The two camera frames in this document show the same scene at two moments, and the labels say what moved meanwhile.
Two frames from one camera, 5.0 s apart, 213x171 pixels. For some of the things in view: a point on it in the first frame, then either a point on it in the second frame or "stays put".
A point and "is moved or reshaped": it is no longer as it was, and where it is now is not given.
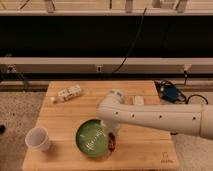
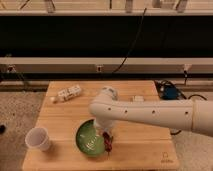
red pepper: (111, 142) is moved or reshaped
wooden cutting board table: (133, 150) stays put
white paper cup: (38, 137) stays put
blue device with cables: (171, 92) stays put
